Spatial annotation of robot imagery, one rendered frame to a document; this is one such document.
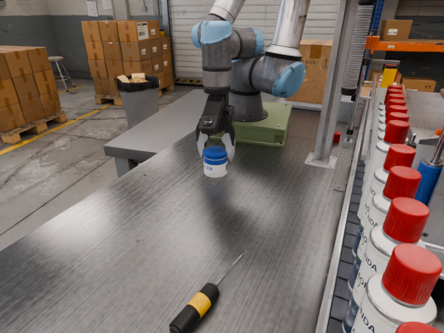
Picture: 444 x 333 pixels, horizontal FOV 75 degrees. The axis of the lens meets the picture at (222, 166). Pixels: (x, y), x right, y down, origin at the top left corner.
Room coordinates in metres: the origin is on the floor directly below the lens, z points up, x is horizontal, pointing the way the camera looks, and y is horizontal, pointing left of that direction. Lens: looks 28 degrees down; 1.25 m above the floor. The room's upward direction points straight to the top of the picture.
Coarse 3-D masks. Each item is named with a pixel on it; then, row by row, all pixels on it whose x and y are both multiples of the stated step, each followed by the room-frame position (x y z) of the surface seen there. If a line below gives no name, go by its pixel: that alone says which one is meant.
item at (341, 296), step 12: (360, 156) 0.76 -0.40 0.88; (360, 168) 0.68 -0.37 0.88; (360, 180) 0.62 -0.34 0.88; (360, 192) 0.57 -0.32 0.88; (348, 216) 0.48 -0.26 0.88; (348, 228) 0.44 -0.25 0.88; (348, 240) 0.40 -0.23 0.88; (348, 252) 0.37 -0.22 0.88; (348, 264) 0.35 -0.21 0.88; (348, 276) 0.32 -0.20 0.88; (336, 288) 0.30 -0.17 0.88; (336, 300) 0.28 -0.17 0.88; (348, 300) 0.28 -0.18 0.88; (336, 312) 0.26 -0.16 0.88; (336, 324) 0.24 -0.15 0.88
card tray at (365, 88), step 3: (366, 81) 1.86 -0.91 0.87; (369, 81) 1.85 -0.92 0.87; (372, 81) 1.84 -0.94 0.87; (363, 84) 1.86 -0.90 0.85; (399, 84) 1.78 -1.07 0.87; (402, 84) 1.77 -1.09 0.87; (363, 87) 1.83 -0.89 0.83; (366, 87) 1.83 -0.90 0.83; (369, 87) 1.83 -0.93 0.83; (375, 87) 1.83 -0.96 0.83; (363, 90) 1.76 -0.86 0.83; (366, 90) 1.76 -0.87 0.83; (369, 90) 1.76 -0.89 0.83; (375, 90) 1.76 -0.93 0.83; (402, 90) 1.69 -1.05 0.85; (363, 93) 1.68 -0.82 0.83; (366, 93) 1.68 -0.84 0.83; (402, 93) 1.64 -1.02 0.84; (405, 93) 1.54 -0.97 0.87; (405, 96) 1.50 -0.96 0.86
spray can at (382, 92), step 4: (396, 72) 0.95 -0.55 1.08; (396, 76) 0.96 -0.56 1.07; (380, 84) 0.97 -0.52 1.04; (396, 84) 0.96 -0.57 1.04; (380, 88) 0.97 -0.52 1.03; (384, 88) 0.95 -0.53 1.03; (380, 92) 0.96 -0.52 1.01; (384, 92) 0.95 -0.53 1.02; (380, 96) 0.96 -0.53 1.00; (384, 96) 0.95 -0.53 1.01; (376, 100) 0.97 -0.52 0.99; (380, 100) 0.95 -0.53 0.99; (376, 104) 0.96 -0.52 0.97; (376, 108) 0.96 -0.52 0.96; (376, 112) 0.96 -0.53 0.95; (372, 116) 0.97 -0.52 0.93; (372, 120) 0.96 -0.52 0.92; (372, 124) 0.96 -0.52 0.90; (372, 128) 0.96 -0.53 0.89
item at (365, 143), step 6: (372, 90) 1.22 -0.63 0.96; (372, 96) 1.11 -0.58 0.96; (372, 102) 1.03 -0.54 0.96; (372, 108) 0.96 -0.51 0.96; (366, 126) 0.78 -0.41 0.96; (366, 132) 0.74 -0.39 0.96; (366, 138) 0.70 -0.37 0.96; (366, 144) 0.66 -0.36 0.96; (366, 150) 0.62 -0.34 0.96; (366, 156) 0.59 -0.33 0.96
